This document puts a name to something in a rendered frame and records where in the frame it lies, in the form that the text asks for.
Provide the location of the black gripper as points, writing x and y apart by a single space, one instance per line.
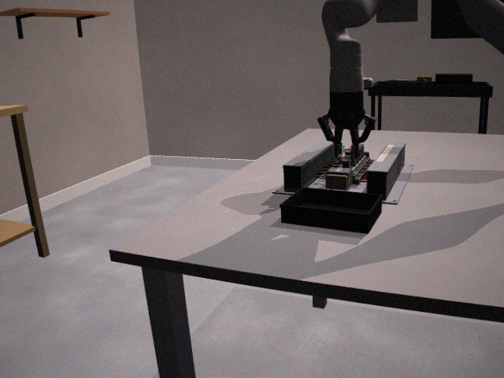
346 112

